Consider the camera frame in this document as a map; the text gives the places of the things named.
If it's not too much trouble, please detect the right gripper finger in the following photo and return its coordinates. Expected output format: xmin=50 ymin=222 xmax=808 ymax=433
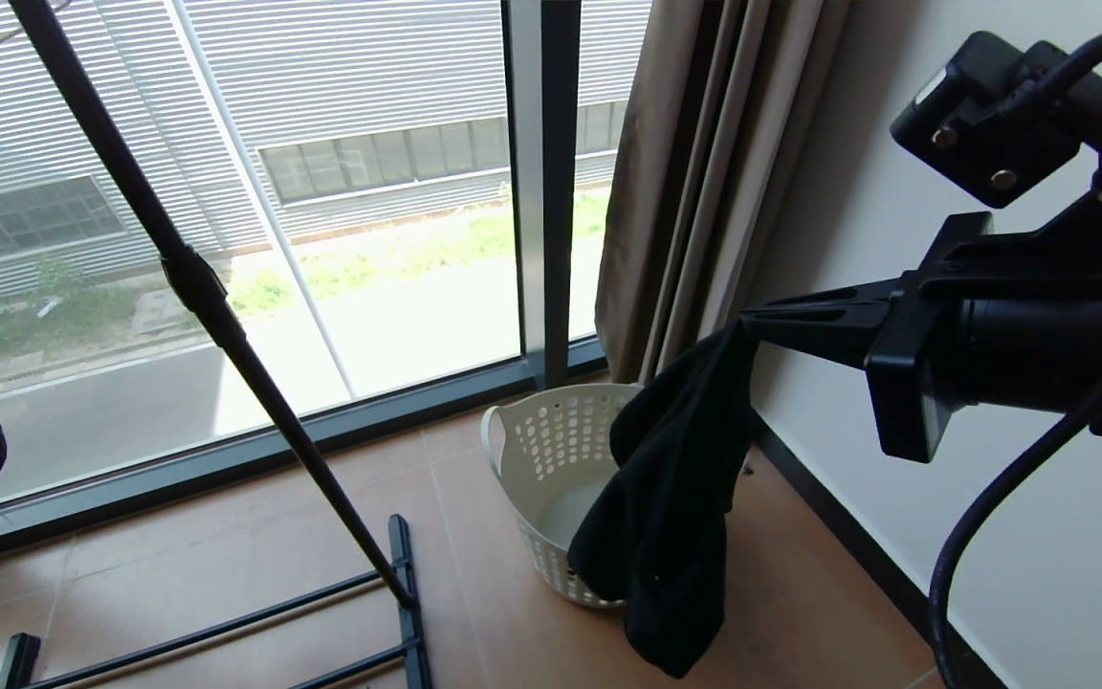
xmin=752 ymin=318 xmax=882 ymax=369
xmin=740 ymin=278 xmax=899 ymax=326

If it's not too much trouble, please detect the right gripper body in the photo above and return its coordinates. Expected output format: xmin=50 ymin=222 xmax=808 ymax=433
xmin=865 ymin=273 xmax=1102 ymax=463

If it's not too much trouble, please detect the white laundry basket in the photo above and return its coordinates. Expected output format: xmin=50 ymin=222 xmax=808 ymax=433
xmin=481 ymin=383 xmax=650 ymax=611

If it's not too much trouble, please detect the black clothes rack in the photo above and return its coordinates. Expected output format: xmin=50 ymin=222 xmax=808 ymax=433
xmin=0 ymin=0 xmax=434 ymax=689

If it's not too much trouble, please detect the brown curtain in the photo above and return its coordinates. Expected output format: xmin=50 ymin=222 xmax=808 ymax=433
xmin=594 ymin=0 xmax=853 ymax=386

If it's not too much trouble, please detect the window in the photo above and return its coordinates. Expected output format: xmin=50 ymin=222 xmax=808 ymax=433
xmin=0 ymin=0 xmax=652 ymax=561

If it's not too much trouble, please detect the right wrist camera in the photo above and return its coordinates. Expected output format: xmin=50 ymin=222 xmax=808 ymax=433
xmin=891 ymin=31 xmax=1102 ymax=293

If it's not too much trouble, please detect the black cable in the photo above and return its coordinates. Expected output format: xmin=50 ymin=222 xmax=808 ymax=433
xmin=927 ymin=27 xmax=1102 ymax=689

